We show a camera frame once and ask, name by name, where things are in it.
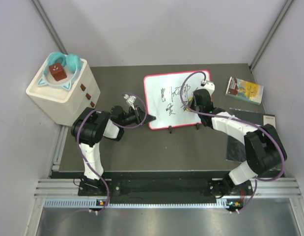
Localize colourful illustrated book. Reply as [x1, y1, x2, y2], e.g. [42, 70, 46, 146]
[225, 77, 264, 105]

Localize pink framed whiteboard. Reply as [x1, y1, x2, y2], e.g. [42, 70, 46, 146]
[143, 70, 211, 130]

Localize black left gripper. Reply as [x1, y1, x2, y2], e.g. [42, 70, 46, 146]
[120, 105, 156, 127]

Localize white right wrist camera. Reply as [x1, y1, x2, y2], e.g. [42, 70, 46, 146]
[200, 79, 215, 96]

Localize grey slotted cable duct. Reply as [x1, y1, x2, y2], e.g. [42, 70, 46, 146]
[44, 198, 231, 209]

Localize brown cube toy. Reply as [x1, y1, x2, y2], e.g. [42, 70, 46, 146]
[49, 62, 67, 82]

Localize teal cat ear headphones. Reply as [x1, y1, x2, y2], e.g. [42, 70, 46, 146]
[37, 52, 83, 91]

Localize white foam box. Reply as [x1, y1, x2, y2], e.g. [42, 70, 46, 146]
[26, 59, 101, 126]

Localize aluminium extrusion rail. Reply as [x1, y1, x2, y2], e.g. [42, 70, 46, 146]
[34, 179, 80, 198]

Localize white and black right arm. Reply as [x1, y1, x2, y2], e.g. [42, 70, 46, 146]
[189, 89, 287, 196]

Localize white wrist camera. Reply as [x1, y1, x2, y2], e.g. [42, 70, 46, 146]
[200, 79, 215, 96]
[123, 94, 136, 109]

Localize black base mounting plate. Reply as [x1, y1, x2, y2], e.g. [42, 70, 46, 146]
[78, 171, 244, 204]

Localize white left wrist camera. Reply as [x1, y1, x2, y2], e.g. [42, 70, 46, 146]
[123, 94, 136, 109]

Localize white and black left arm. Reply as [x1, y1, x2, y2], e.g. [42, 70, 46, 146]
[71, 105, 156, 195]

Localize black notebook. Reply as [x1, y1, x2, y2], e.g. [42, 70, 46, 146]
[226, 109, 287, 175]

